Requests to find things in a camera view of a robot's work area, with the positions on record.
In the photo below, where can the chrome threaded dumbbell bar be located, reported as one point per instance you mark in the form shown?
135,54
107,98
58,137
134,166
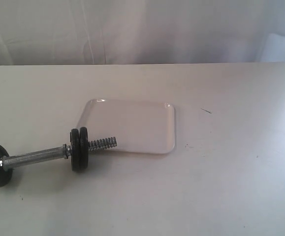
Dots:
53,154

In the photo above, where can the white plastic tray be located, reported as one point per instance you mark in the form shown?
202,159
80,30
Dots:
138,126

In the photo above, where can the white curtain backdrop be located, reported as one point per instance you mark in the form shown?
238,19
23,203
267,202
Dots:
50,32

